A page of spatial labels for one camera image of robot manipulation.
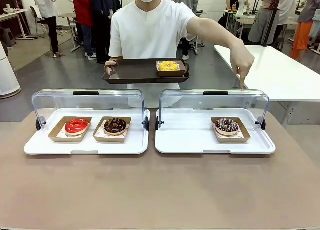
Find person's left hand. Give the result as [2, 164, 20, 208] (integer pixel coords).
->
[229, 46, 256, 90]

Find person's right hand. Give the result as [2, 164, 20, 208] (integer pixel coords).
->
[104, 60, 117, 77]

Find dark brown serving tray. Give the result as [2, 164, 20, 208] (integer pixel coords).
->
[101, 57, 191, 84]

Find white paper liner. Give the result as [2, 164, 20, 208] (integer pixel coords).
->
[96, 119, 131, 139]
[156, 60, 181, 72]
[212, 121, 245, 139]
[57, 119, 90, 139]

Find yellow sprinkled donut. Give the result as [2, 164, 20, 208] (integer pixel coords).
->
[159, 60, 180, 71]
[155, 60, 189, 77]

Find purple sprinkled chocolate donut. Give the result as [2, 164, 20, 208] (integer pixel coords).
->
[214, 118, 240, 136]

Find dark sprinkled donut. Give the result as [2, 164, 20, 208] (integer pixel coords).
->
[211, 117, 252, 143]

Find person in dark blue jacket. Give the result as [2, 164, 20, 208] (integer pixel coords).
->
[89, 0, 124, 64]

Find person in grey skirt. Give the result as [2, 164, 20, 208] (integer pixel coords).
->
[248, 0, 281, 44]

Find person in white t-shirt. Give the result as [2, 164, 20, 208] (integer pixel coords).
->
[108, 0, 201, 108]

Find chocolate glazed donut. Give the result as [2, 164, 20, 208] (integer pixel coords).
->
[103, 117, 128, 136]

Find person in orange trousers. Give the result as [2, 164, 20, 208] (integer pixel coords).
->
[290, 0, 320, 60]

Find person in red jacket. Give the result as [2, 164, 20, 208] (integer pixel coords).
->
[71, 0, 98, 61]

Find red glazed donut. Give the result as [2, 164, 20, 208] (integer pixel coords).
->
[64, 118, 90, 136]
[47, 116, 93, 143]

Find person in white coat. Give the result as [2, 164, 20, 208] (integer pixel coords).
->
[33, 0, 61, 58]

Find clear display lid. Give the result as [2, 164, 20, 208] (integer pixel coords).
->
[31, 88, 150, 131]
[156, 89, 270, 131]

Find large white table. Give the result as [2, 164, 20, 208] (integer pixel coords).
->
[213, 44, 320, 125]

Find black stand pole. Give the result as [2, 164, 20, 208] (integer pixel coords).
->
[261, 0, 286, 47]

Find white display tray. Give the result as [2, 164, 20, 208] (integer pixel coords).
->
[23, 107, 151, 155]
[154, 107, 277, 155]

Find black chair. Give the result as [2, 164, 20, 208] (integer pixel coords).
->
[29, 6, 49, 39]

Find white air purifier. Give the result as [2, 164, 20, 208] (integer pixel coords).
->
[0, 41, 22, 99]

